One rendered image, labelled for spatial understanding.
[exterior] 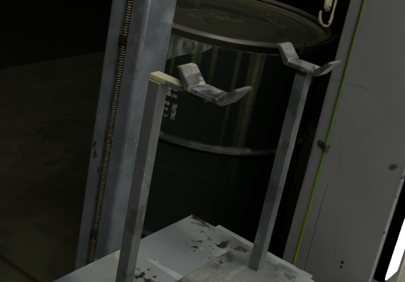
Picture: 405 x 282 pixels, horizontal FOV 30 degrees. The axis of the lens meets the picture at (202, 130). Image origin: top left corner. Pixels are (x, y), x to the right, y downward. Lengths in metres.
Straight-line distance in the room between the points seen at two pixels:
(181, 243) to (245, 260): 0.10
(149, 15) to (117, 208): 0.27
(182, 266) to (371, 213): 0.45
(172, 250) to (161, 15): 0.34
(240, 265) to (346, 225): 0.39
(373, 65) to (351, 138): 0.14
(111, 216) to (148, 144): 0.20
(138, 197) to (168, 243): 0.23
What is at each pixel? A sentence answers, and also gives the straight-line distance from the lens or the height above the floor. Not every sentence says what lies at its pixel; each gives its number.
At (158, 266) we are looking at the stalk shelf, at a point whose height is 0.79.
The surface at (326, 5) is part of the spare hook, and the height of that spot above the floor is 1.10.
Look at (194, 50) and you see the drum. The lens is 1.84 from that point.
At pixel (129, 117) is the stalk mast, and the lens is 0.96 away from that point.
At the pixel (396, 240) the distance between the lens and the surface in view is 1.39.
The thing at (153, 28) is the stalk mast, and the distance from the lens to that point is 0.93.
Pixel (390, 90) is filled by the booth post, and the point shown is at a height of 0.99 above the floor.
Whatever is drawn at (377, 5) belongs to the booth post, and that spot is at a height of 1.12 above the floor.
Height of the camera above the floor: 1.36
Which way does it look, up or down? 22 degrees down
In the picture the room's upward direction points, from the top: 11 degrees clockwise
